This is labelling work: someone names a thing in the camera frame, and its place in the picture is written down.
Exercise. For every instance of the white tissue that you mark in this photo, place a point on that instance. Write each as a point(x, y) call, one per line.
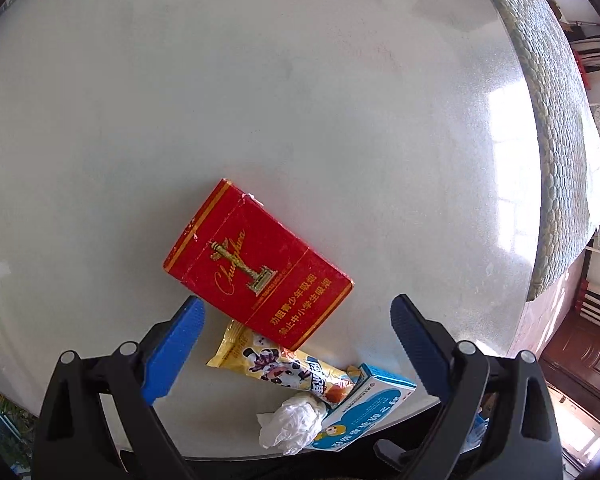
point(290, 422)

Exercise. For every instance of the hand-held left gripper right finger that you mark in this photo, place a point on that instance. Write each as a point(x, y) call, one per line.
point(420, 350)

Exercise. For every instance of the white coffee table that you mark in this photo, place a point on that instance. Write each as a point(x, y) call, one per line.
point(230, 85)

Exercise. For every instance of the yellow snack wrapper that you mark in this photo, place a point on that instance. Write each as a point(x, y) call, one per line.
point(275, 365)

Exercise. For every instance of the red cigarette pack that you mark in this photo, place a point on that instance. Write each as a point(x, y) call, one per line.
point(255, 260)

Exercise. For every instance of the blue cartoon medicine box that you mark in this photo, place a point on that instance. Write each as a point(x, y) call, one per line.
point(360, 410)

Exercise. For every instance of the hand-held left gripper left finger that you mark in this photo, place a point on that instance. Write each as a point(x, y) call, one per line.
point(177, 350)

